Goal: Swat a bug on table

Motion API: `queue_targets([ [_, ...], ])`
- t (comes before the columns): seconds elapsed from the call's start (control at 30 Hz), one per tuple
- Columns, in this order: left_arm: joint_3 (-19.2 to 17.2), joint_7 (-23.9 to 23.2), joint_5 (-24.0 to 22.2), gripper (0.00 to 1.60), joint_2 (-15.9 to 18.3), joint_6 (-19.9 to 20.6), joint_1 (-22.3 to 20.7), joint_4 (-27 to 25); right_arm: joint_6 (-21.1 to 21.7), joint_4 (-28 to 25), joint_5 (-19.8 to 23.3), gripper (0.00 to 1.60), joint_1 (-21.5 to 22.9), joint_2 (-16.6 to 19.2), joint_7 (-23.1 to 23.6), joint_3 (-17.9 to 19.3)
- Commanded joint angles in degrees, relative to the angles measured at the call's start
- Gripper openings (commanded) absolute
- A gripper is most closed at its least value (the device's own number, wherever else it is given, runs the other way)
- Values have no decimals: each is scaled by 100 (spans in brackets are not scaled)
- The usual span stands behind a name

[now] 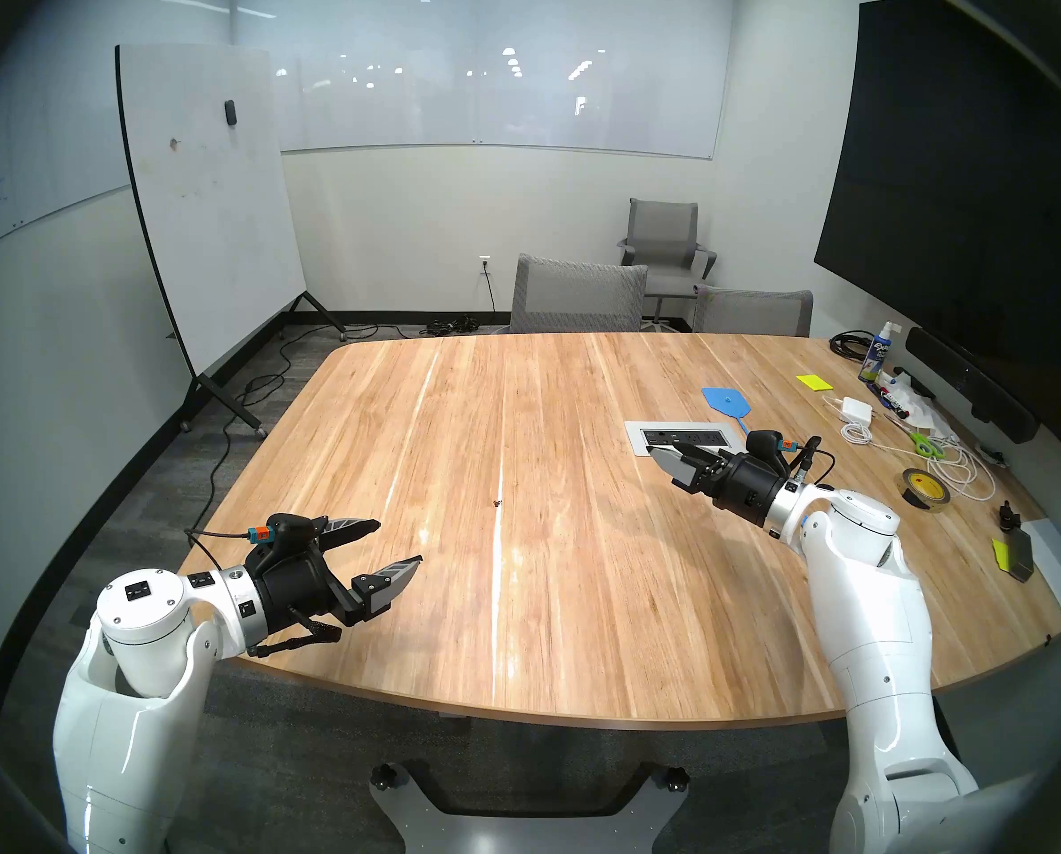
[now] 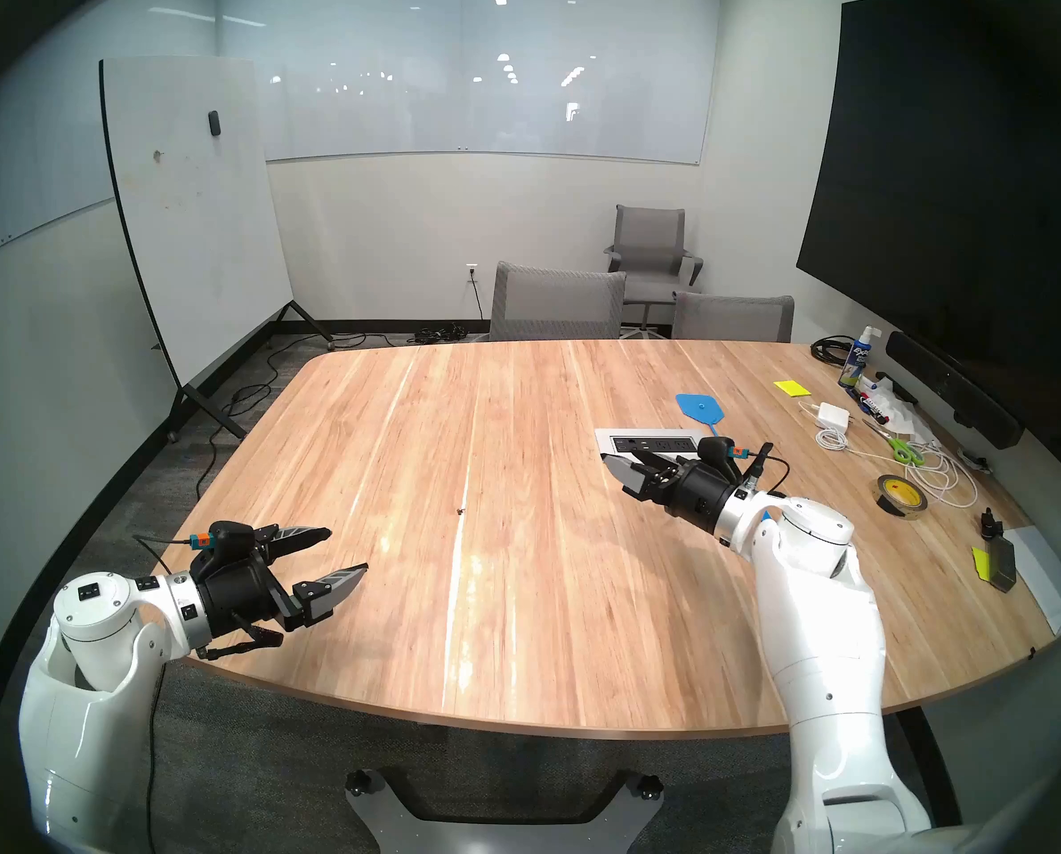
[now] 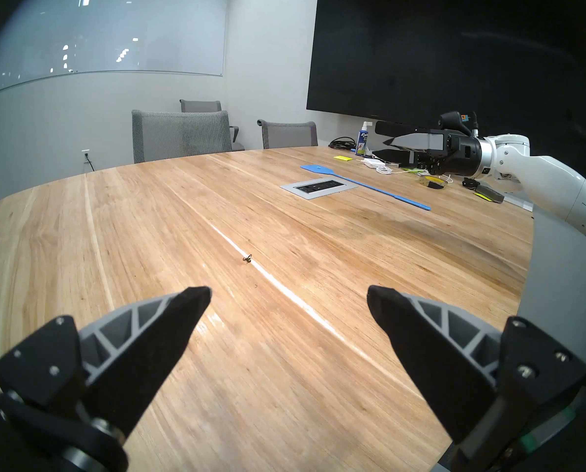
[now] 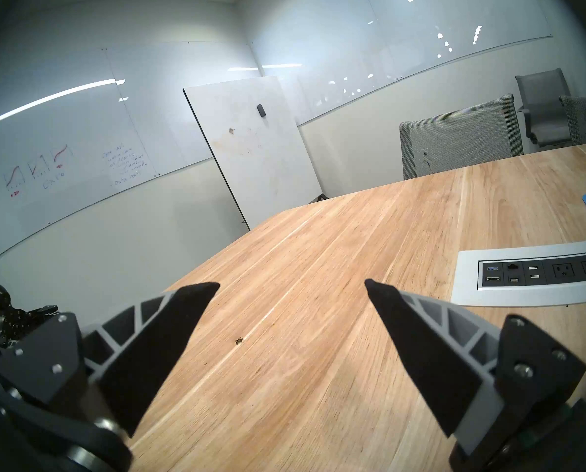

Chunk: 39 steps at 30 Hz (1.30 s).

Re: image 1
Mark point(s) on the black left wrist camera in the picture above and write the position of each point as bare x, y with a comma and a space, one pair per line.
290, 530

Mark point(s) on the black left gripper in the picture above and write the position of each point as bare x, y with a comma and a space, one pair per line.
294, 585

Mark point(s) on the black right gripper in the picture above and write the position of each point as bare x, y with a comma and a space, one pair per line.
748, 489

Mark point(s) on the yellow sticky note pad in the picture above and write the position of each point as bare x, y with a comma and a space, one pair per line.
814, 382

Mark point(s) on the black yellow tape roll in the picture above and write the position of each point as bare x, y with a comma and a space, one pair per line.
939, 498

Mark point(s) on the yellow sticky flag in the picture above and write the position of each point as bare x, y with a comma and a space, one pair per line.
1000, 552

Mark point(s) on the glass wall board with writing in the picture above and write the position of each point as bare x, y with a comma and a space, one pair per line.
14, 185

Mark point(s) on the rolling whiteboard on black stand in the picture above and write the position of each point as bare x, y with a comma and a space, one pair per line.
210, 221

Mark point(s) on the crumpled white cloth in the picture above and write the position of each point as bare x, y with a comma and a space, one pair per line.
926, 412

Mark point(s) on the whiteboard cleaner spray bottle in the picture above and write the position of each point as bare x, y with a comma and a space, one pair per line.
877, 358

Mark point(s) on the large glass wall board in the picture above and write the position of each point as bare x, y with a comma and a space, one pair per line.
495, 105

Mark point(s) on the grey office armchair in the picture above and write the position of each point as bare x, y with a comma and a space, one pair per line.
664, 229

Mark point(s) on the large black wall screen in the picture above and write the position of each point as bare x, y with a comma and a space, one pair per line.
957, 194

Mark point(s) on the blue plastic fly swatter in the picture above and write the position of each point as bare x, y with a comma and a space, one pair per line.
726, 401

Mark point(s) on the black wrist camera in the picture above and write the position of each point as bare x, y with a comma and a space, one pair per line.
766, 441
290, 530

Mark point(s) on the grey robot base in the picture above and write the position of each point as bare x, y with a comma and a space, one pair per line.
530, 834

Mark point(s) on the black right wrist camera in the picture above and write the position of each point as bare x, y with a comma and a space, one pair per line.
766, 441

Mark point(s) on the black dry erase marker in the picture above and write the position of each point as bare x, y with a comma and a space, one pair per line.
893, 401

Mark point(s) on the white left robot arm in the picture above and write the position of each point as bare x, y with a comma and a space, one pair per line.
139, 612

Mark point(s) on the black base knob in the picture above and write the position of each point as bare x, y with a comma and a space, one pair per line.
675, 779
384, 777

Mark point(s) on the black video sound bar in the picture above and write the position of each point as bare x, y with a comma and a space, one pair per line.
966, 381

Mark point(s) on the silver table outlet box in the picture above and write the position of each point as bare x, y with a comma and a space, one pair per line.
637, 430

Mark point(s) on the narrow grey mesh chair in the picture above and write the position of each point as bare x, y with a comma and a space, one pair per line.
753, 314

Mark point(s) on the wide grey mesh chair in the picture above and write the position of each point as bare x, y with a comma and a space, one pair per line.
575, 296

